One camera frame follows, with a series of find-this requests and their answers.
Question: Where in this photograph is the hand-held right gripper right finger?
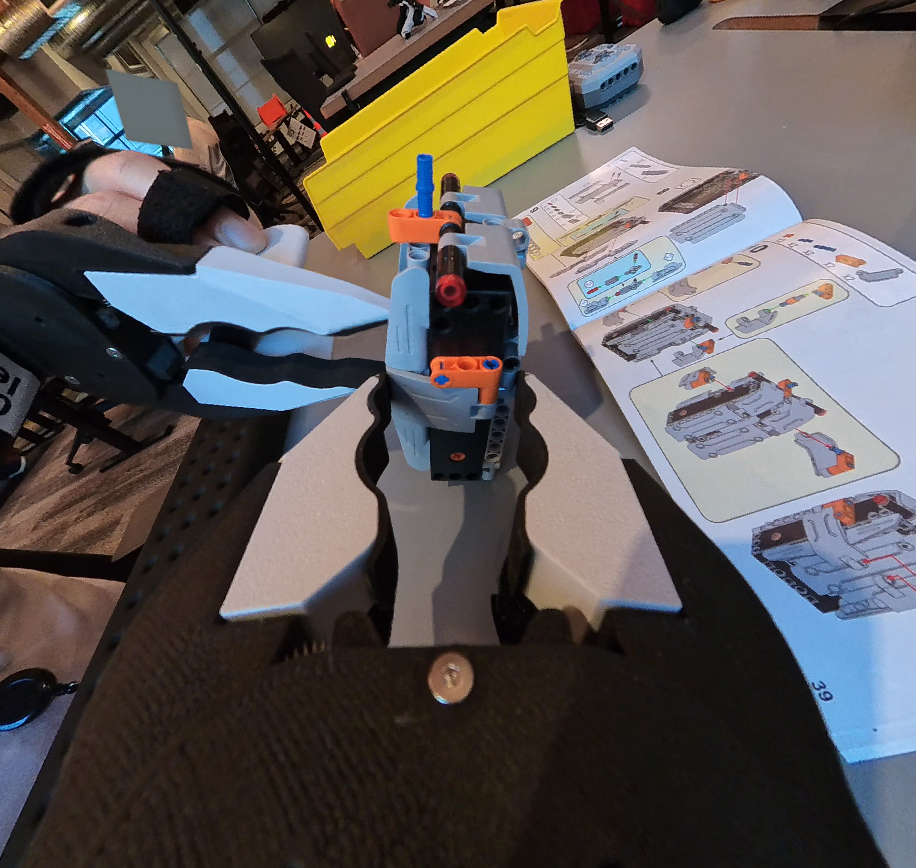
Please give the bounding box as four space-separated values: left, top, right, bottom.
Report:
500 374 683 615

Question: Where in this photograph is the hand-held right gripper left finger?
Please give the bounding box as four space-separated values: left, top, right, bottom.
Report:
219 374 396 623

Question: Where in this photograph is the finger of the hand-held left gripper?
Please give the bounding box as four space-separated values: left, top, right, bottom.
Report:
182 342 387 417
84 246 392 337

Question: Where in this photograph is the grey building block robot model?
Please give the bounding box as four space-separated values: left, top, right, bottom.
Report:
385 154 532 483

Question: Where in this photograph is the grey desk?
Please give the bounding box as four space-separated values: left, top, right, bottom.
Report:
275 0 916 868

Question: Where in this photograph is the person's left hand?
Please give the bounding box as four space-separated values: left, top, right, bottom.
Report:
72 149 271 255

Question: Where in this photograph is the black perforated board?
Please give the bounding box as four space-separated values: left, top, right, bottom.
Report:
107 382 373 669

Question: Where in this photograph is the open instruction manual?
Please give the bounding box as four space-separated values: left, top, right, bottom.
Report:
522 147 916 765

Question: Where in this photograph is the yellow plastic bin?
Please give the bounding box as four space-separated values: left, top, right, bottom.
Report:
304 0 575 259

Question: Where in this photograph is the person's light shirt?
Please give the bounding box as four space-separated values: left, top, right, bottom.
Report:
0 568 123 840

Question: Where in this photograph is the black badge reel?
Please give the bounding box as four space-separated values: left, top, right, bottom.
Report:
0 668 76 733

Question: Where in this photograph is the grey battery box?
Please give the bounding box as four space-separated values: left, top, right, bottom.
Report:
567 44 645 112

